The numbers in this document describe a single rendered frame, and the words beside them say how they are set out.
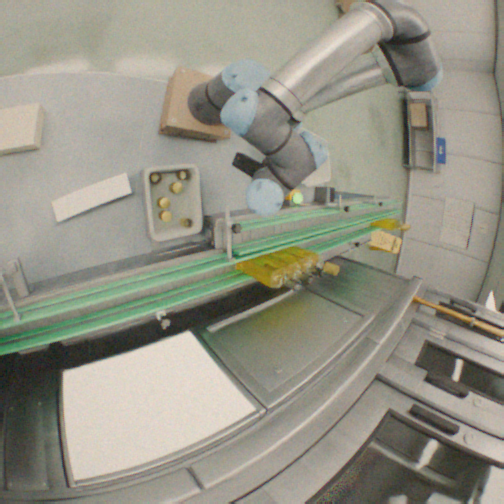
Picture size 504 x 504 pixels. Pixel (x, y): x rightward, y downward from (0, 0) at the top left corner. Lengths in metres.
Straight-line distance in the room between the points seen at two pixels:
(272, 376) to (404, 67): 0.73
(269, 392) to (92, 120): 0.87
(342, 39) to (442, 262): 6.33
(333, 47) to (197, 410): 0.69
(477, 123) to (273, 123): 6.35
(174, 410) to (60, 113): 0.84
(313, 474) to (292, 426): 0.11
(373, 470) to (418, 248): 6.27
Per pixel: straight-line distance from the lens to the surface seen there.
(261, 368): 0.54
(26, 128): 0.74
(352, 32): 0.43
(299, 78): 0.37
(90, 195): 0.68
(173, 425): 0.48
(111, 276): 0.66
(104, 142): 0.75
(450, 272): 6.60
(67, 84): 0.84
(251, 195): 0.42
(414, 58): 0.54
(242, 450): 0.44
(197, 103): 0.69
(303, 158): 0.42
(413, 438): 0.58
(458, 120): 6.57
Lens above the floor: 1.49
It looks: 49 degrees down
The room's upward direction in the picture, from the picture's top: 113 degrees clockwise
